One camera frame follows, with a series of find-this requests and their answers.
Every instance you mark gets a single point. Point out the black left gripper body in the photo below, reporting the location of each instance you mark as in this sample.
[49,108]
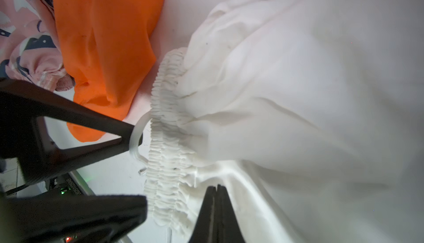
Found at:
[85,219]

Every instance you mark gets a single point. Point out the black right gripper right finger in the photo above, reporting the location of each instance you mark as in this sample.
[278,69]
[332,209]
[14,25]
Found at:
[217,221]

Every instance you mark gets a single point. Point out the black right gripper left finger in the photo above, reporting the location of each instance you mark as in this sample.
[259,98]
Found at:
[44,153]

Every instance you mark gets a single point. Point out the white shorts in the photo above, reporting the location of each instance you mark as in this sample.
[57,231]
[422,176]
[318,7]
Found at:
[309,112]

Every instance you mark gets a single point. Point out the pink shark print garment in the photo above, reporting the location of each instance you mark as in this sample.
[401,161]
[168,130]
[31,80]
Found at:
[30,49]

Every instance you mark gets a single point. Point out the orange cloth garment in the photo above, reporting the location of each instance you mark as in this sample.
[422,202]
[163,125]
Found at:
[105,45]

